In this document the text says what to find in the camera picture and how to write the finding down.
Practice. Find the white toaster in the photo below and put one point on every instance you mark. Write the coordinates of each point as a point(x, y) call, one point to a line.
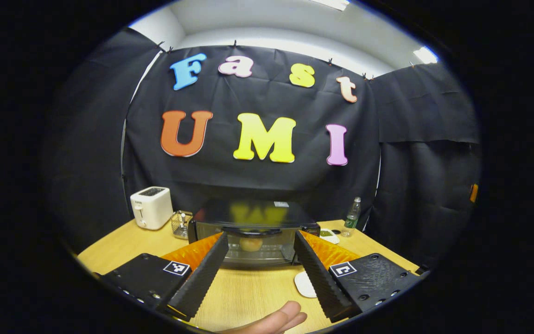
point(152, 208)

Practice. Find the ceiling light panel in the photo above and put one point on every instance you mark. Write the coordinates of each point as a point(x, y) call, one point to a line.
point(332, 3)
point(425, 55)

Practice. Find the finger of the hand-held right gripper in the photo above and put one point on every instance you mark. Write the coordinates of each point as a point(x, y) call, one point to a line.
point(473, 193)

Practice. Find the black electric oven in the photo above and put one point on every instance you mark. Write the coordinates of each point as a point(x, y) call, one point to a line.
point(253, 213)

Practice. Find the round golden bread bun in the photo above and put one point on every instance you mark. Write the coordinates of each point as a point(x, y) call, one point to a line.
point(251, 244)

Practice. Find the white square plate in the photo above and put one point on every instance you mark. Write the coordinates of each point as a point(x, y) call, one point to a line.
point(304, 285)

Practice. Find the white divided condiment dish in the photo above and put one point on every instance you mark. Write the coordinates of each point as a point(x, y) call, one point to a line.
point(329, 237)

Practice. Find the clear plastic water bottle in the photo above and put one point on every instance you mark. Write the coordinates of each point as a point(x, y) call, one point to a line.
point(351, 220)

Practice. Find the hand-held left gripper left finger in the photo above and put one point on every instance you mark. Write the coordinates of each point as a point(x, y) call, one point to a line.
point(200, 278)

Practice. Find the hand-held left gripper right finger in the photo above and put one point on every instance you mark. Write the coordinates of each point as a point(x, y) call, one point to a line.
point(320, 278)

